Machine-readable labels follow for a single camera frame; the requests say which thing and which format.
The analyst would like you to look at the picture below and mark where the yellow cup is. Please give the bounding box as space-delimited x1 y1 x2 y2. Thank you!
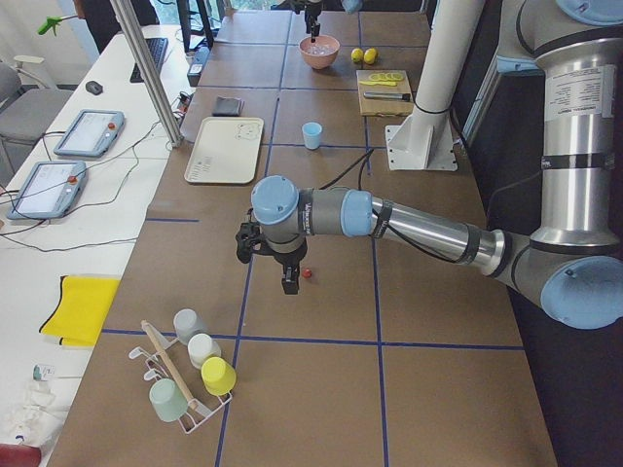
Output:
201 356 237 396

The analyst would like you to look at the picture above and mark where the yellow lemon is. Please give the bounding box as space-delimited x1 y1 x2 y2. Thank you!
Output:
363 48 379 65
350 48 364 63

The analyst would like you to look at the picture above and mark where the black silver muddler stick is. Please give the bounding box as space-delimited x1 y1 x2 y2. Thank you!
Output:
363 91 412 102

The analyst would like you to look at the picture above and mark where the white pedestal column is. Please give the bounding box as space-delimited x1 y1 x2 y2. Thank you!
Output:
385 0 485 171

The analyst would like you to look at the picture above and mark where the mint green cup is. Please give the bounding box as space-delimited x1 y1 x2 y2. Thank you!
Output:
149 378 188 422

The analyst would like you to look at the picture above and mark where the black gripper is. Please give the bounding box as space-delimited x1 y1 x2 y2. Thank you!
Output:
267 240 308 295
305 0 321 40

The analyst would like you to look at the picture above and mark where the aluminium frame post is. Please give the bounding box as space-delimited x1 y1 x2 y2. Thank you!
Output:
110 0 183 148

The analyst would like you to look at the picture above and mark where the black camera cable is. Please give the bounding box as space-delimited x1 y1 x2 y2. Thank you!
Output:
318 148 468 265

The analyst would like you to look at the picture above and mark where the wooden rack handle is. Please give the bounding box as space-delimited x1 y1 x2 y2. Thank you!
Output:
141 320 199 410

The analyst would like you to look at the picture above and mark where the cream bear tray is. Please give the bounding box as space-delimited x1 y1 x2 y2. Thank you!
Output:
184 117 264 185

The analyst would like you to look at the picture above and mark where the black keyboard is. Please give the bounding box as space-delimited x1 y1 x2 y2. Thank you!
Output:
129 37 169 83

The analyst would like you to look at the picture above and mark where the teach pendant far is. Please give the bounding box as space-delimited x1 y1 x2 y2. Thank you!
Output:
54 109 126 158

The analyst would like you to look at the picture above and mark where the light blue plastic cup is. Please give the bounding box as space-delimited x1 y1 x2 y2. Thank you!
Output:
302 122 323 150

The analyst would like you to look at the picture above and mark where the grey cup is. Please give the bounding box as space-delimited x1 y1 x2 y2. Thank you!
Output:
173 308 207 345

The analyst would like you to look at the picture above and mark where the teach pendant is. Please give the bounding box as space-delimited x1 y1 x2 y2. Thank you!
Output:
54 109 126 158
7 161 87 220

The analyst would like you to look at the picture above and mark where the teach pendant near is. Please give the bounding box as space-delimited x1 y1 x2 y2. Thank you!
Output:
7 161 87 220

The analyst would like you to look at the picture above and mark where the white cup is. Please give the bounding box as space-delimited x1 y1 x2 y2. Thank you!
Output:
187 333 222 370

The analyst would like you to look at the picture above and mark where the yellow cloth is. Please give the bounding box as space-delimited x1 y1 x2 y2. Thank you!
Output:
39 275 121 347

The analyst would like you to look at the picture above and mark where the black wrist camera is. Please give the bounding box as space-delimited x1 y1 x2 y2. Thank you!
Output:
236 221 270 264

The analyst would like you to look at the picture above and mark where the white wire cup rack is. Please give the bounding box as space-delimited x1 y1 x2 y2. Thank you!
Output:
128 340 233 434

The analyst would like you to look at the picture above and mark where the pink bowl of ice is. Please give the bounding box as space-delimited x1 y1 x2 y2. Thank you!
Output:
299 35 341 70

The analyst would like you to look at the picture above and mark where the wooden cutting board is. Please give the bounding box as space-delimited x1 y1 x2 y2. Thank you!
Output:
356 70 414 117

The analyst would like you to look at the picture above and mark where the yellow plastic knife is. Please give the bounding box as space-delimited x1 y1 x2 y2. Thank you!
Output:
358 80 397 88

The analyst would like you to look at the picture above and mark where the grey folded cloth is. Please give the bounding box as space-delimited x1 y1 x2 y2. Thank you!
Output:
212 96 244 117

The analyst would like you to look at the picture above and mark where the black computer mouse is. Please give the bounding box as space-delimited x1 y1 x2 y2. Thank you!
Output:
85 81 103 95

